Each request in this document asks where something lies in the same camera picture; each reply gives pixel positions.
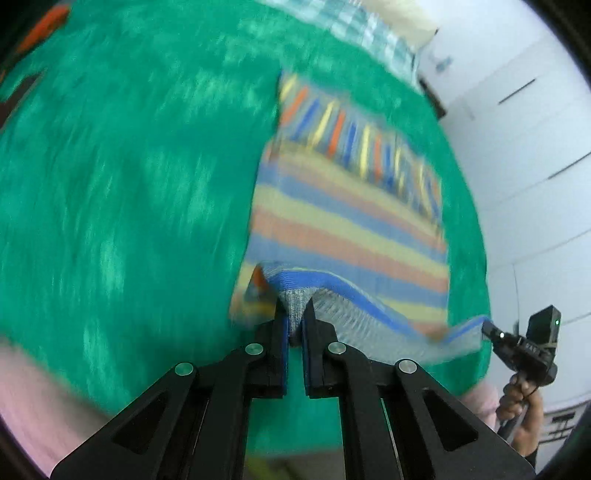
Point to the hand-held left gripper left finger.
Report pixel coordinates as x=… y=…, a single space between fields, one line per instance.
x=277 y=360

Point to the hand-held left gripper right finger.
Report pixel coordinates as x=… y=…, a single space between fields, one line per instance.
x=314 y=364

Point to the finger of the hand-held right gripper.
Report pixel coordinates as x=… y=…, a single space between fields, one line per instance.
x=494 y=332

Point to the striped knit sweater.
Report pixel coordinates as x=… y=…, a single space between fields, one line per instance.
x=346 y=230

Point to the person's right hand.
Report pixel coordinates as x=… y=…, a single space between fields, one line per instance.
x=517 y=406

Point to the white wardrobe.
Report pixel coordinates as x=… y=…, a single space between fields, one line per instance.
x=531 y=184

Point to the green velvet blanket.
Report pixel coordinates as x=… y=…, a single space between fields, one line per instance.
x=138 y=184

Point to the dark wooden nightstand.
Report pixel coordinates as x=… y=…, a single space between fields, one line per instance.
x=433 y=99

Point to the pink dotted mattress cover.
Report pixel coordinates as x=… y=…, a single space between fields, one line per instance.
x=37 y=406

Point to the green plaid bed sheet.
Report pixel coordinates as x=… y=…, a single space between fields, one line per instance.
x=369 y=37

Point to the dark slim phone case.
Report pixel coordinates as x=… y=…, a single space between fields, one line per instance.
x=18 y=97

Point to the orange fleece garment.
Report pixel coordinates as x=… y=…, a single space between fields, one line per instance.
x=46 y=27

